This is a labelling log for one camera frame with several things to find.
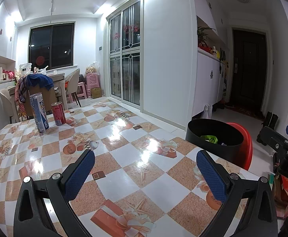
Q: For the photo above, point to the green plastic bag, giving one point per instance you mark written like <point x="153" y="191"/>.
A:
<point x="208" y="138"/>

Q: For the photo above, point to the dark entrance door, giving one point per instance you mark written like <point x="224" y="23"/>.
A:
<point x="247" y="71"/>

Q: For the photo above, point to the chair with draped clothes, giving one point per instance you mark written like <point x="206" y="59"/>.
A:
<point x="58" y="77"/>

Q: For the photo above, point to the red drink can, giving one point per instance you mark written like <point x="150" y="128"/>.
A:
<point x="58" y="114"/>

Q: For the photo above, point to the pink flower bunch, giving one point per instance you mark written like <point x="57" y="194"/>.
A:
<point x="9" y="74"/>

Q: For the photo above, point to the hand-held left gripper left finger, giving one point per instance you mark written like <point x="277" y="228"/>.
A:
<point x="81" y="172"/>

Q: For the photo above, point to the beige armless chair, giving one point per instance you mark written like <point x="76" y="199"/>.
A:
<point x="7" y="103"/>

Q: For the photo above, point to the yellow toy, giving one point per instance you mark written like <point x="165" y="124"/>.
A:
<point x="217" y="54"/>

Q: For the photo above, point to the clear bag of snacks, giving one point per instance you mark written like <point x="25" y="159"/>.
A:
<point x="92" y="69"/>

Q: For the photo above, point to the red round window sticker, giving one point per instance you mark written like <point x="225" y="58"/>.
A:
<point x="40" y="60"/>

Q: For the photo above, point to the yellow black cartoon decoration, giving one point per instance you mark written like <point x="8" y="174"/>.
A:
<point x="224" y="64"/>

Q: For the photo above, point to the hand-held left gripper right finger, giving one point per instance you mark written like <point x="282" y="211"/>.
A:
<point x="212" y="175"/>

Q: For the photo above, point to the dark bag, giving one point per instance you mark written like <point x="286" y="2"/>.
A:
<point x="82" y="79"/>

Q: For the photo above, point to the brown cardboard box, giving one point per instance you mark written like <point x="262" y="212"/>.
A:
<point x="96" y="93"/>

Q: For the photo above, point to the red plastic stool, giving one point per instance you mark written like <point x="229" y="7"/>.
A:
<point x="245" y="143"/>

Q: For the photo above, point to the pink plastic stool stack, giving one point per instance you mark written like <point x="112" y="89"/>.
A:
<point x="93" y="84"/>

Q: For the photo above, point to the tall blue white can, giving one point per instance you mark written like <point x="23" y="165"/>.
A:
<point x="39" y="113"/>

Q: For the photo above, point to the white shoe cabinet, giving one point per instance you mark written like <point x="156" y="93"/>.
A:
<point x="207" y="86"/>

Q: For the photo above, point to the red ornament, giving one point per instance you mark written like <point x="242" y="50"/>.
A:
<point x="205" y="47"/>

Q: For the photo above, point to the white bottle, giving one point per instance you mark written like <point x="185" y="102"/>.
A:
<point x="213" y="50"/>

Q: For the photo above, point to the dark red doormat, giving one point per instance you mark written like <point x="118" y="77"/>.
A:
<point x="245" y="112"/>

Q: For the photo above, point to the white plastic bag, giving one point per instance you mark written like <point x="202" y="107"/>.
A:
<point x="206" y="112"/>

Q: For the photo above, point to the plaid cloth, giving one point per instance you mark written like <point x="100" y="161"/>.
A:
<point x="21" y="88"/>

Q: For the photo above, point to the dark framed window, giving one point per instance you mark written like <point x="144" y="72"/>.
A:
<point x="51" y="47"/>

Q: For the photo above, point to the brown backed chair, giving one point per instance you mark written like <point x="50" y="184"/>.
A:
<point x="47" y="96"/>

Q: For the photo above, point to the pink low stool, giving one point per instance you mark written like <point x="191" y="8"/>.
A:
<point x="82" y="88"/>

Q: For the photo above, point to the black trash bin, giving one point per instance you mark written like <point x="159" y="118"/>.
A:
<point x="223" y="153"/>

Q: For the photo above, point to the beige curved back chair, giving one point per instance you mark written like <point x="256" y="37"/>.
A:
<point x="73" y="81"/>

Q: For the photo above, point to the sliding glass door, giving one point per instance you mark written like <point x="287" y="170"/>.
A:
<point x="125" y="54"/>

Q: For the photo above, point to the green potted plant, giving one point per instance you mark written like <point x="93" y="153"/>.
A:
<point x="204" y="34"/>

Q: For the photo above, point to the white printed shopping bag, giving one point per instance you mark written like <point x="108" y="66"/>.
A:
<point x="25" y="69"/>

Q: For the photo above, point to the blue cloth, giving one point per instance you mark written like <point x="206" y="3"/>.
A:
<point x="40" y="81"/>

